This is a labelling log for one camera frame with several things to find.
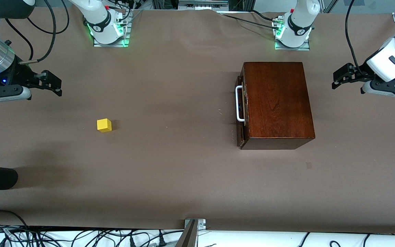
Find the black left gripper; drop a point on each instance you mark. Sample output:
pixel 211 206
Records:
pixel 359 72

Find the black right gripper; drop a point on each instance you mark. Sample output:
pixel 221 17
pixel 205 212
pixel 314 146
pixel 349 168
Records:
pixel 18 76

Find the yellow cube block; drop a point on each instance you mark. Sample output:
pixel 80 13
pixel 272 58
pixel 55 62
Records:
pixel 104 125

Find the wooden drawer with dark front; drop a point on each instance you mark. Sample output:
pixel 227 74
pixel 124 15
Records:
pixel 239 132

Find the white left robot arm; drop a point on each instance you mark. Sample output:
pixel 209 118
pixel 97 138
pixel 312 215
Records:
pixel 393 55

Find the dark brown wooden cabinet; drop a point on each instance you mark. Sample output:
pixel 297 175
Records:
pixel 276 103

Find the grey device with ports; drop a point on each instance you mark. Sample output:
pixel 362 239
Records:
pixel 202 3

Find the grey slanted metal beam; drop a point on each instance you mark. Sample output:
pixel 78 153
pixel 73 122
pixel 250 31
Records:
pixel 188 238

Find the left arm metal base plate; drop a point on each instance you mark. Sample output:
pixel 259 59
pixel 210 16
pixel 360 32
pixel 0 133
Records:
pixel 291 48

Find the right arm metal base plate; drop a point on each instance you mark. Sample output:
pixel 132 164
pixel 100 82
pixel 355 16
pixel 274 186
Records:
pixel 110 44

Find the black aluminium frame post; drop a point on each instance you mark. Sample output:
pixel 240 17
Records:
pixel 240 4

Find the small silver metal bracket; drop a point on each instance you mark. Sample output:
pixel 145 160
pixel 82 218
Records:
pixel 201 224

